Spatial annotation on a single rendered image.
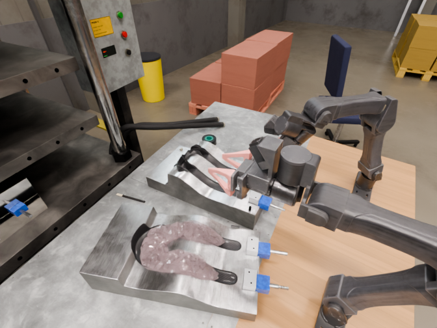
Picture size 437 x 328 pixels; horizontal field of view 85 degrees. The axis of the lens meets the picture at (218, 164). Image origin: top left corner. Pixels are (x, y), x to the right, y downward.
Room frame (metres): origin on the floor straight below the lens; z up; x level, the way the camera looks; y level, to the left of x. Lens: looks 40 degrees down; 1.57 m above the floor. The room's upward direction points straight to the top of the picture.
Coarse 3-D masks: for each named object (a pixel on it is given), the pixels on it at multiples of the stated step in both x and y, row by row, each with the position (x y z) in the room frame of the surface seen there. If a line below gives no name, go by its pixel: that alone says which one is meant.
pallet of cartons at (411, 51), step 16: (416, 16) 5.01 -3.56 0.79; (432, 16) 5.01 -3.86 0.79; (416, 32) 4.25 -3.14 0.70; (432, 32) 4.15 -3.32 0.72; (400, 48) 4.89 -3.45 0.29; (416, 48) 4.20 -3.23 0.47; (432, 48) 4.10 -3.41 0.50; (400, 64) 4.33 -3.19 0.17; (416, 64) 4.15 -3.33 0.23; (432, 64) 4.10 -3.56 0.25
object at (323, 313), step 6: (324, 306) 0.25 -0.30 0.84; (324, 312) 0.24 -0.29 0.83; (318, 318) 0.23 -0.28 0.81; (324, 318) 0.23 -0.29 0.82; (330, 318) 0.22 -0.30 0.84; (348, 318) 0.21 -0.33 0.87; (318, 324) 0.22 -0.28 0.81; (324, 324) 0.22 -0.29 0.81; (330, 324) 0.22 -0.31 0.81; (336, 324) 0.21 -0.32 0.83; (342, 324) 0.21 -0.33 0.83
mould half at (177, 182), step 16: (208, 144) 0.89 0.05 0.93; (176, 160) 0.86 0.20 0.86; (192, 160) 0.77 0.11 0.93; (224, 160) 0.83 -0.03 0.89; (160, 176) 0.75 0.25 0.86; (176, 176) 0.68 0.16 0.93; (192, 176) 0.69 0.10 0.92; (208, 176) 0.72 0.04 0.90; (224, 176) 0.73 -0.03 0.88; (176, 192) 0.68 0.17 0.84; (192, 192) 0.64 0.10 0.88; (208, 192) 0.64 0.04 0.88; (208, 208) 0.61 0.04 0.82; (224, 208) 0.58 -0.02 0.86; (240, 208) 0.56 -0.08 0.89; (256, 208) 0.56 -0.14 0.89; (240, 224) 0.55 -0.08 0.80
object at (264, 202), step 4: (252, 192) 0.61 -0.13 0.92; (256, 192) 0.61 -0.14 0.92; (252, 196) 0.59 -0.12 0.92; (256, 196) 0.59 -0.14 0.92; (260, 196) 0.59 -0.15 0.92; (264, 196) 0.60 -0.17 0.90; (248, 200) 0.59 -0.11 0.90; (252, 200) 0.58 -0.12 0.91; (256, 200) 0.57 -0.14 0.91; (260, 200) 0.58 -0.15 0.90; (264, 200) 0.58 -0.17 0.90; (268, 200) 0.58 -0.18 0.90; (256, 204) 0.57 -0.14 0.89; (260, 204) 0.57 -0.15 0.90; (264, 204) 0.56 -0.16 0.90; (268, 204) 0.56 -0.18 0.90; (272, 204) 0.57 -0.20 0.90; (264, 208) 0.56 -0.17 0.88; (268, 208) 0.55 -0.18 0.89; (276, 208) 0.56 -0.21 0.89; (280, 208) 0.55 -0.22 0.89
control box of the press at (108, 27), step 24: (48, 0) 1.17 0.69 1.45; (96, 0) 1.19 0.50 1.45; (120, 0) 1.31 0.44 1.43; (96, 24) 1.16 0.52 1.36; (120, 24) 1.28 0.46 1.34; (72, 48) 1.15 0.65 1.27; (96, 48) 1.13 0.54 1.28; (120, 48) 1.25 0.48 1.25; (120, 72) 1.22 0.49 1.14; (120, 96) 1.24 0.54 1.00; (120, 120) 1.24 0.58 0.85
